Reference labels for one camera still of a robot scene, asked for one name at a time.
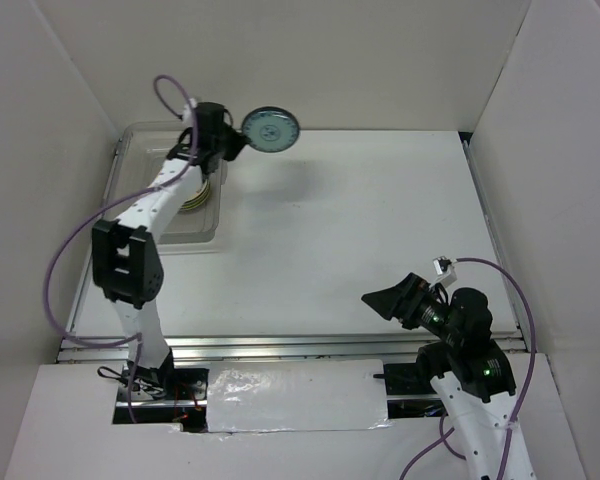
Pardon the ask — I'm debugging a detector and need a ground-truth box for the cream plate with floral marks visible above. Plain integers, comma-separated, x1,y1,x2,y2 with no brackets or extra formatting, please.
190,177,211,204

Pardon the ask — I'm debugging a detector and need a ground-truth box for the blue floral plate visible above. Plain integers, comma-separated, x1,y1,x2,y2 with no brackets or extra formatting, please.
241,106,301,153

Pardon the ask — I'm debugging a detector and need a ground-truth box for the lime green plate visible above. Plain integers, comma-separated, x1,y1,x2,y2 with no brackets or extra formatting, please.
178,188,212,214

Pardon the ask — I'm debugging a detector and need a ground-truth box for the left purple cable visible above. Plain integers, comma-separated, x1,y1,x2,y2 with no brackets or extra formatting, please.
44,74,204,424

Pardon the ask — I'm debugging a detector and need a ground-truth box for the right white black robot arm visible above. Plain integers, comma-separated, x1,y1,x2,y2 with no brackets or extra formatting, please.
361,273,535,479

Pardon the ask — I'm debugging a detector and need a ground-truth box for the clear plastic bin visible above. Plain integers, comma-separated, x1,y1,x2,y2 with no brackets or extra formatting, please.
103,122,228,245

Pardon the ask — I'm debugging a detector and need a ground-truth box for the aluminium rail frame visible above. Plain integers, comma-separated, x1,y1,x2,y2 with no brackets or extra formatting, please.
54,130,536,436

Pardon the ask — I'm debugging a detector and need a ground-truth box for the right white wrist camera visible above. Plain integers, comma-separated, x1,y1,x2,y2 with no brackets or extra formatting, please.
433,256,457,288

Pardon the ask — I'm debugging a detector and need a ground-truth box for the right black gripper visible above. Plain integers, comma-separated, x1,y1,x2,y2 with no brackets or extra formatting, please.
361,269,462,345

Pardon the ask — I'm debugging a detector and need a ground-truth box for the white cover sheet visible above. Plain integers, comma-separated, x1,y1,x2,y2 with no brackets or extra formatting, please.
206,359,390,433

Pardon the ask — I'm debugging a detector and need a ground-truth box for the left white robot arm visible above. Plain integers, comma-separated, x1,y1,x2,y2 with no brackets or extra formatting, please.
91,102,248,399

